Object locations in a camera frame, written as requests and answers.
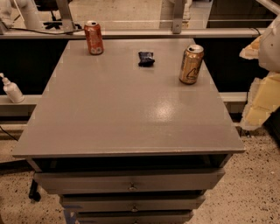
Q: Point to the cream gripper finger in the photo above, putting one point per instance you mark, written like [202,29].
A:
[263,100]
[250,52]

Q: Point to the orange gold soda can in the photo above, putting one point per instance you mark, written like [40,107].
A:
[191,62]

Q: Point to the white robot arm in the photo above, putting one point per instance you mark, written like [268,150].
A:
[269,50]

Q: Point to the red coke can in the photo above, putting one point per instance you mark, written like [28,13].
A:
[94,37]

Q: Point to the dark blue crumpled bag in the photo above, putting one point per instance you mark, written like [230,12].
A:
[146,59]

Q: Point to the middle grey drawer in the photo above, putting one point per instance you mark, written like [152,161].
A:
[133,203]

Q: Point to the grey drawer cabinet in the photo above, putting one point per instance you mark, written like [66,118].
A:
[106,113]

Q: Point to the bottom grey drawer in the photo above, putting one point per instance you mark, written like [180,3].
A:
[147,217]

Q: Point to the black office chair base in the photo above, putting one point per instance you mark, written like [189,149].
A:
[57,24]

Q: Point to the white pump bottle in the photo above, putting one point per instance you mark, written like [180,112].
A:
[12,90]

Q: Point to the black caster wheel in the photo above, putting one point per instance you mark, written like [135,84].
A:
[33,193]

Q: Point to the metal frame post right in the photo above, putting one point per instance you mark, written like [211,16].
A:
[178,11]

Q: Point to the metal frame post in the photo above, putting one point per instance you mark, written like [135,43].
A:
[178,11]
[66,16]

